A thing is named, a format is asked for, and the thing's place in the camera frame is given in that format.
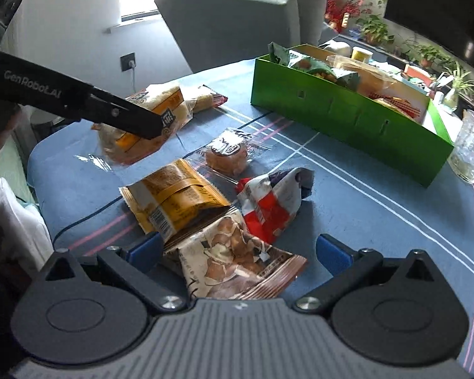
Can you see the yellow cup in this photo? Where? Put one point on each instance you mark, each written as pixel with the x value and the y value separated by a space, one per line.
pixel 362 54

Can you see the spider plant in glass vase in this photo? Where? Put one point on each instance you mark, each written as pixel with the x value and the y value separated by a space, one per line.
pixel 456 83

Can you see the brown nut snack packet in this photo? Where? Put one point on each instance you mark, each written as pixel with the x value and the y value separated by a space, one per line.
pixel 229 262

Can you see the white cloth bag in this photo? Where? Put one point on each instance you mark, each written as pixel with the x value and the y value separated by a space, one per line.
pixel 337 48

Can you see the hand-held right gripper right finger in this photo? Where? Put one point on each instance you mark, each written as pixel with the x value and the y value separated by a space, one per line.
pixel 333 254

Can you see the potted green plant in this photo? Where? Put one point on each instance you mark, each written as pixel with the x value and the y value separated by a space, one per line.
pixel 373 29
pixel 428 54

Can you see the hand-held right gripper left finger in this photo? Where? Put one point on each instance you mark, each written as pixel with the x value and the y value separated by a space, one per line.
pixel 147 250

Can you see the clear glass cup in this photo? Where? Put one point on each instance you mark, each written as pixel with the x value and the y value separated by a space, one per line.
pixel 470 150

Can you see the clear bun packet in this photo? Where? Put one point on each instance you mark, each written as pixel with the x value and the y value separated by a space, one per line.
pixel 227 158

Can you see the white cloth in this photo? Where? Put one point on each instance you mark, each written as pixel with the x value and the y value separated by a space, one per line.
pixel 12 213

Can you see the blue checked tablecloth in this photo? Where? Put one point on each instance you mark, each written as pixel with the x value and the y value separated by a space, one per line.
pixel 359 213

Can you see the black television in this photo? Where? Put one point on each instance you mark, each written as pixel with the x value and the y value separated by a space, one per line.
pixel 438 4

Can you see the grey armchair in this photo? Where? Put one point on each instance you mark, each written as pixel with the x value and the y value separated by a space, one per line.
pixel 229 27

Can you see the red and white snack packet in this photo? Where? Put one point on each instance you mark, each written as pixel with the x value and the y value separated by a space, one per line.
pixel 272 205

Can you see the orange bread packet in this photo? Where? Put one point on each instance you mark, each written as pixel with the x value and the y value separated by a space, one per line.
pixel 120 146

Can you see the red striped snack packet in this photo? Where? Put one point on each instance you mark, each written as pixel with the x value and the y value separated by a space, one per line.
pixel 395 104

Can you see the small brown snack packet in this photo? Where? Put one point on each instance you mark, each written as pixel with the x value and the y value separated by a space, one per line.
pixel 203 100

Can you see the clear snack packet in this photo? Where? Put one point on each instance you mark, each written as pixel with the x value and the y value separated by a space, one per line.
pixel 363 77

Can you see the green cardboard box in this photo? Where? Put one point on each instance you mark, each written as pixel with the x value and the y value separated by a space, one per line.
pixel 339 114

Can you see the green snack packet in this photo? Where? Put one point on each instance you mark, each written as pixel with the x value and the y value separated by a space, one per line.
pixel 318 69

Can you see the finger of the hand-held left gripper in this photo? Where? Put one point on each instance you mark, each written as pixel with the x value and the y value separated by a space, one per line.
pixel 134 116

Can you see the wall outlet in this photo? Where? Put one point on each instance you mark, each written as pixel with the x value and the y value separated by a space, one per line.
pixel 127 62

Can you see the mustard yellow snack packet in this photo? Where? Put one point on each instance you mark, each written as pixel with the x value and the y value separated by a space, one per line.
pixel 173 197

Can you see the red flower decoration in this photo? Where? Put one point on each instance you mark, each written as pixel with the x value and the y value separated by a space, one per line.
pixel 343 12

